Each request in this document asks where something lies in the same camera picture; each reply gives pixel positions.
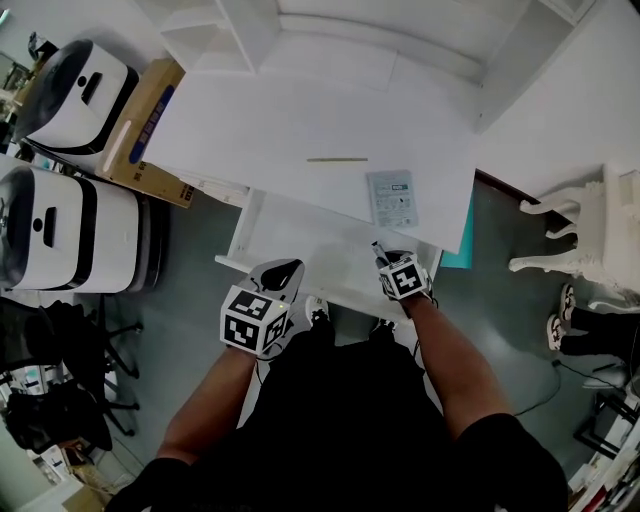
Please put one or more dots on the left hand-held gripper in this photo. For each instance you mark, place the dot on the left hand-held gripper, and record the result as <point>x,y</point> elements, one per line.
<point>250,320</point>

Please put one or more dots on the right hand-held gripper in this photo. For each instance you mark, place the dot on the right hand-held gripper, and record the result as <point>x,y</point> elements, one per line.
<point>405,277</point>

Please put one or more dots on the large white drawer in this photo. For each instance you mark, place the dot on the large white drawer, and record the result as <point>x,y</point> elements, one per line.
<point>310,240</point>

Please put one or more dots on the clear plastic bag with label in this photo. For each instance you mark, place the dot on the clear plastic bag with label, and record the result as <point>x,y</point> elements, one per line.
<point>392,197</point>

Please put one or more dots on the thin wooden stick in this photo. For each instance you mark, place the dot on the thin wooden stick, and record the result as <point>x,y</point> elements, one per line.
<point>337,160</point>

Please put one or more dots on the person's left forearm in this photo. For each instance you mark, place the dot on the person's left forearm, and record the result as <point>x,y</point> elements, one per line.
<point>210,400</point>

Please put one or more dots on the person's right forearm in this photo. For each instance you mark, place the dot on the person's right forearm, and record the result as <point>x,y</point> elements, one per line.
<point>460,360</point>

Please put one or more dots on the white desk with hutch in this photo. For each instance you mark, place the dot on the white desk with hutch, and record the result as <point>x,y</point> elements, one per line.
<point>310,110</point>

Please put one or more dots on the person's left white shoe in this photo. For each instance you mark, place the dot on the person's left white shoe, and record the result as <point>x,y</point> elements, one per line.
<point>316,307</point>

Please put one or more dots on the person's white shoe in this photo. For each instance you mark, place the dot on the person's white shoe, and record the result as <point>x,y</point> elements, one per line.
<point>385,327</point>
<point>316,307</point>

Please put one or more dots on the person's right white shoe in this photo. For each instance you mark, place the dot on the person's right white shoe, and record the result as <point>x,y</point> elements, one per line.
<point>385,327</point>

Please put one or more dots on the teal rolled mat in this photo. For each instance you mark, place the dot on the teal rolled mat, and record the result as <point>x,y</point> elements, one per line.
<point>459,245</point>

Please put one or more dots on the person's black clothing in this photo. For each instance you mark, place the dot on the person's black clothing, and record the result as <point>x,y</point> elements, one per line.
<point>340,430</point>

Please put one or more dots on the brown cardboard box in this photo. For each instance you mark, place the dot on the brown cardboard box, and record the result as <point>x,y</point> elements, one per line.
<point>145,150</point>

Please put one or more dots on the ornate white vanity table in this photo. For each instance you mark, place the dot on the ornate white vanity table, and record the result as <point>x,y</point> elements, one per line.
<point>600,235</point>

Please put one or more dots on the white black-topped robot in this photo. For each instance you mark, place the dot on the white black-topped robot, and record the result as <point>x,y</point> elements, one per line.
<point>75,235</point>
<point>75,100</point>

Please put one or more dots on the black office chair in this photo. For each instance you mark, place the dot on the black office chair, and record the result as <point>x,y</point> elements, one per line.
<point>45,415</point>
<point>50,335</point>

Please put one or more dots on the black metal rack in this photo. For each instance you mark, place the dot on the black metal rack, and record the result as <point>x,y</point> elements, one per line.
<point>605,425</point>

